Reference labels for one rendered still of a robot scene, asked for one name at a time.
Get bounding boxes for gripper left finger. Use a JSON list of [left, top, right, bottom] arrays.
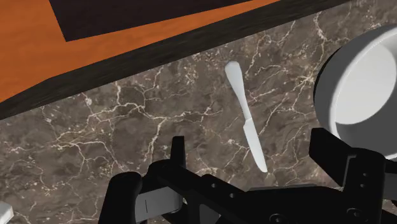
[[98, 136, 251, 224]]

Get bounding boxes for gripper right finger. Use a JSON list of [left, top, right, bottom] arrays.
[[309, 127, 397, 224]]

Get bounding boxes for white bowl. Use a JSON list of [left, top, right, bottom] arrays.
[[313, 24, 397, 161]]

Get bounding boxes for white table knife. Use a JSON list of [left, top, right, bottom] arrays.
[[224, 60, 268, 174]]

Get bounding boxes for white box-shaped object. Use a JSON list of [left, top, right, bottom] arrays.
[[0, 200, 15, 224]]

